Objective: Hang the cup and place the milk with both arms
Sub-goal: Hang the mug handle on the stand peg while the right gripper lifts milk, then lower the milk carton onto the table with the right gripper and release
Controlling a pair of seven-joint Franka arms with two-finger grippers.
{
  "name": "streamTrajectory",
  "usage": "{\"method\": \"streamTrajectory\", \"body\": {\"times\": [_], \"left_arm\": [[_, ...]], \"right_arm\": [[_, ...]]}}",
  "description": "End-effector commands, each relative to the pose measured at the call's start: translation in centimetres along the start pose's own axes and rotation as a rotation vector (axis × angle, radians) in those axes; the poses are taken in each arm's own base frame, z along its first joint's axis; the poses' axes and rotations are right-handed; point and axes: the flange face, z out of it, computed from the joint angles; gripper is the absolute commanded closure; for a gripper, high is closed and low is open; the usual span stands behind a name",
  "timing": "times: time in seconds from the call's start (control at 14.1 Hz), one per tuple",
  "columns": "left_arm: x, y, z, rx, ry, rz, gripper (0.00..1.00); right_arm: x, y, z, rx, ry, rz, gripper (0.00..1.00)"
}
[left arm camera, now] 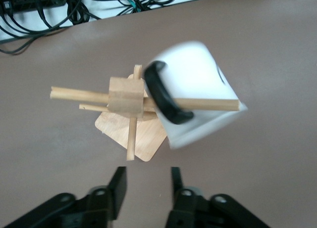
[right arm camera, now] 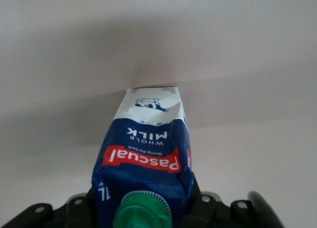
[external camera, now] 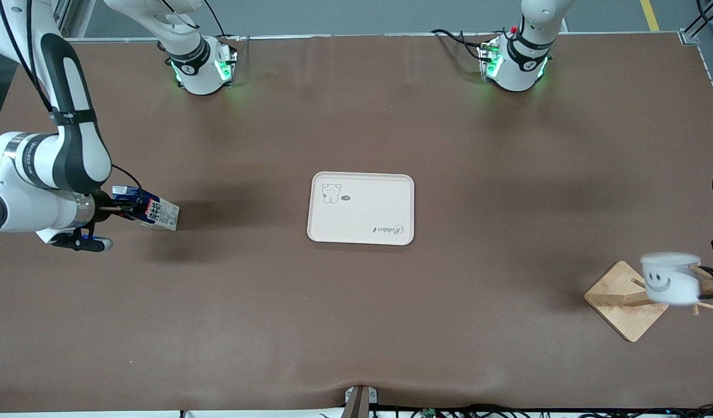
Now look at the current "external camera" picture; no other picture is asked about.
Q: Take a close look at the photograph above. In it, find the metal table clamp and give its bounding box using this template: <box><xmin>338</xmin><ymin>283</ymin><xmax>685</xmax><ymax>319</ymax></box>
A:
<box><xmin>344</xmin><ymin>385</ymin><xmax>379</xmax><ymax>418</ymax></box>

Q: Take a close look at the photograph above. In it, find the white cup with black handle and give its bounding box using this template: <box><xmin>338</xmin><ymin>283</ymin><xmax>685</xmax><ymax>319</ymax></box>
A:
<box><xmin>640</xmin><ymin>252</ymin><xmax>713</xmax><ymax>307</ymax></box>

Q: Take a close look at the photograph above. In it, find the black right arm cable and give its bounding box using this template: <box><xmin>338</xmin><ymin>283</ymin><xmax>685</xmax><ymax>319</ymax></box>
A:
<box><xmin>0</xmin><ymin>0</ymin><xmax>144</xmax><ymax>195</ymax></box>

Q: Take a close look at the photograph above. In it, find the aluminium frame profile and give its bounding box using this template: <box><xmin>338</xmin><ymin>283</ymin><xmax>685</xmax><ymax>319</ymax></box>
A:
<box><xmin>53</xmin><ymin>0</ymin><xmax>97</xmax><ymax>39</ymax></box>
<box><xmin>679</xmin><ymin>0</ymin><xmax>713</xmax><ymax>46</ymax></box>

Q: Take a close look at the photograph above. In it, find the black base cable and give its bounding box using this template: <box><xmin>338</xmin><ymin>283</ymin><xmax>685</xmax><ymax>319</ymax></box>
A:
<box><xmin>203</xmin><ymin>0</ymin><xmax>242</xmax><ymax>44</ymax></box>
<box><xmin>431</xmin><ymin>28</ymin><xmax>496</xmax><ymax>62</ymax></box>

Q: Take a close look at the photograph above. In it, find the wooden cup rack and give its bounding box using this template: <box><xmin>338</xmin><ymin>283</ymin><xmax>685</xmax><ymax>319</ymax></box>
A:
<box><xmin>584</xmin><ymin>261</ymin><xmax>713</xmax><ymax>343</ymax></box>

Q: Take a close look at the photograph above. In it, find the cream tray with Rabbit print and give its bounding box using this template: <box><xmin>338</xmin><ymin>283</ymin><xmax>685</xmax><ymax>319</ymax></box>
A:
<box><xmin>307</xmin><ymin>171</ymin><xmax>416</xmax><ymax>246</ymax></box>

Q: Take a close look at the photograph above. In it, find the blue and white milk carton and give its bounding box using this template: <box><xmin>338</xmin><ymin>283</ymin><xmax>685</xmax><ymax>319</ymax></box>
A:
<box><xmin>111</xmin><ymin>185</ymin><xmax>181</xmax><ymax>232</ymax></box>

